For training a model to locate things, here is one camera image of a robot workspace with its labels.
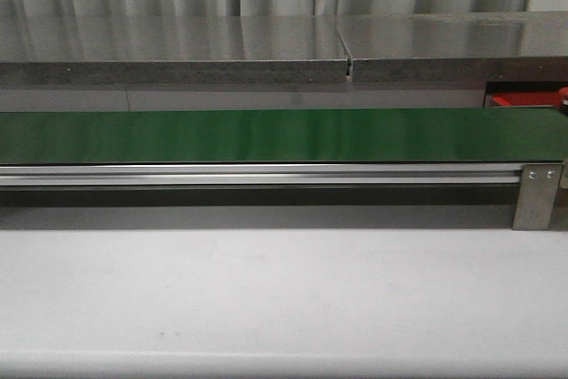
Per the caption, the aluminium conveyor side rail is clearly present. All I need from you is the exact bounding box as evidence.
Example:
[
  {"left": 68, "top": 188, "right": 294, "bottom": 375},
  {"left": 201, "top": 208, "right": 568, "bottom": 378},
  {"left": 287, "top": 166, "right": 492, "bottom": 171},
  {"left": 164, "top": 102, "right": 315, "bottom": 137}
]
[{"left": 1, "top": 163, "right": 523, "bottom": 187}]

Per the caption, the left steel counter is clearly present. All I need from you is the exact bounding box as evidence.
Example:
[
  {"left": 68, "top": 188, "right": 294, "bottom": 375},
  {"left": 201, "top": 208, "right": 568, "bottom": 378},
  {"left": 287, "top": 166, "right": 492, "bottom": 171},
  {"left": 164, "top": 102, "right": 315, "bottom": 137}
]
[{"left": 1, "top": 17, "right": 349, "bottom": 86}]

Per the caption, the right steel counter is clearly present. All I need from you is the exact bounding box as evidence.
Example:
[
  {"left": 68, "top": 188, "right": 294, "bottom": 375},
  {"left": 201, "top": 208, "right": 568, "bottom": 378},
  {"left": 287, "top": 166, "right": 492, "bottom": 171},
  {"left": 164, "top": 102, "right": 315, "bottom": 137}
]
[{"left": 337, "top": 12, "right": 567, "bottom": 83}]

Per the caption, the steel conveyor support bracket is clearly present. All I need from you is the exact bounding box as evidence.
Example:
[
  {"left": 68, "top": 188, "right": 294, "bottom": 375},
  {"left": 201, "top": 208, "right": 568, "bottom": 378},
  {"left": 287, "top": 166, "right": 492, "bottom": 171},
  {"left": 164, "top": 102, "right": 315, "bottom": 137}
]
[{"left": 512, "top": 163, "right": 563, "bottom": 231}]

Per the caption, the red mushroom push button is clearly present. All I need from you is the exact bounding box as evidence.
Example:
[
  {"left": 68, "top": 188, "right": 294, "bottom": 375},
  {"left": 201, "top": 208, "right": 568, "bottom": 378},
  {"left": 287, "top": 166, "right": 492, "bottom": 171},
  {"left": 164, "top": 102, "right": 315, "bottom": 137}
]
[{"left": 558, "top": 87, "right": 568, "bottom": 116}]

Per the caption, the steel counter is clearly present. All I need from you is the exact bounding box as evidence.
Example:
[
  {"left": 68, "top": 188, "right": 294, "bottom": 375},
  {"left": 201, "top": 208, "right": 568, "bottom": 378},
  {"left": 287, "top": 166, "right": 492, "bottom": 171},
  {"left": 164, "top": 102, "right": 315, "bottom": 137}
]
[
  {"left": 1, "top": 17, "right": 349, "bottom": 86},
  {"left": 337, "top": 12, "right": 567, "bottom": 83}
]

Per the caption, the red plastic tray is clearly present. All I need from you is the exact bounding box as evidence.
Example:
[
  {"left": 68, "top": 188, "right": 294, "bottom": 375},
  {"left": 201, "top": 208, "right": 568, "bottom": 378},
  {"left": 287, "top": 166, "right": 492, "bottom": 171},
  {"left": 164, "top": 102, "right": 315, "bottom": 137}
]
[{"left": 491, "top": 91, "right": 563, "bottom": 108}]

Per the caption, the green conveyor belt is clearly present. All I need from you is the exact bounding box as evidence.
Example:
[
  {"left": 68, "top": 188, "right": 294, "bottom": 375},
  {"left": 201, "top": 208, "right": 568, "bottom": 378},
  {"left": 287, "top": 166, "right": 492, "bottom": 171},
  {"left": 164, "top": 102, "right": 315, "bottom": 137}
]
[{"left": 1, "top": 107, "right": 567, "bottom": 165}]

